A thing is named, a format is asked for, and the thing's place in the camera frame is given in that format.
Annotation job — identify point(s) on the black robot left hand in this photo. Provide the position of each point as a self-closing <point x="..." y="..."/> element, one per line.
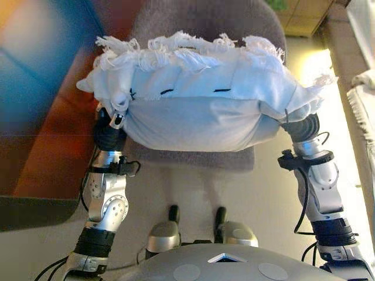
<point x="108" y="137"/>

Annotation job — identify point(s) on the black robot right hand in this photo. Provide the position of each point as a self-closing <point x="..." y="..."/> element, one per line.
<point x="303" y="128"/>

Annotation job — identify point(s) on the white fringed cushion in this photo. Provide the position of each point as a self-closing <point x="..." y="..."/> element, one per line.
<point x="199" y="117"/>

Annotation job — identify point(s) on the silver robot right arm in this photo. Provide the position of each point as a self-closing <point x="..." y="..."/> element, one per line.
<point x="325" y="190"/>

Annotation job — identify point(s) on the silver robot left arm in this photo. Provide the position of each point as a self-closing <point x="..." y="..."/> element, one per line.
<point x="108" y="205"/>

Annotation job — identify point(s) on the beige wooden nightstand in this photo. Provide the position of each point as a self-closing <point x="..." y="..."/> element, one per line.
<point x="304" y="17"/>

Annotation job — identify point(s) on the silver robot left leg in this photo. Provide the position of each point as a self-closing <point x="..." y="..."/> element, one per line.
<point x="162" y="237"/>

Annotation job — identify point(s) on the silver robot leg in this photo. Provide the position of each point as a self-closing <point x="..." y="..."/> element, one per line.
<point x="162" y="237"/>
<point x="240" y="234"/>

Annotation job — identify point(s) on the silver robot right leg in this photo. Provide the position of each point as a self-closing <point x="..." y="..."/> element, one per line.
<point x="240" y="234"/>

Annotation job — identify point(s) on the grey upholstered armchair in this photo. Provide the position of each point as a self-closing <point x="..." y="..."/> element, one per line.
<point x="211" y="17"/>

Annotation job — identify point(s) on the grey robot torso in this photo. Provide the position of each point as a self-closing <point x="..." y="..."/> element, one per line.
<point x="228" y="269"/>

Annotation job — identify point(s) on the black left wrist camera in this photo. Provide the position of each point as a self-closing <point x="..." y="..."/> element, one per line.
<point x="126" y="167"/>

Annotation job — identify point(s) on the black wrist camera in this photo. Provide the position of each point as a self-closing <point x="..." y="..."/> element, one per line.
<point x="288" y="162"/>
<point x="126" y="167"/>

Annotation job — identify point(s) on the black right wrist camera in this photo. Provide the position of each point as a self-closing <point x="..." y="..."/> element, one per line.
<point x="288" y="162"/>

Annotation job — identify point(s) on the beige upholstered bed frame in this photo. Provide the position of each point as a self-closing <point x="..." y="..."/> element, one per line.
<point x="337" y="44"/>

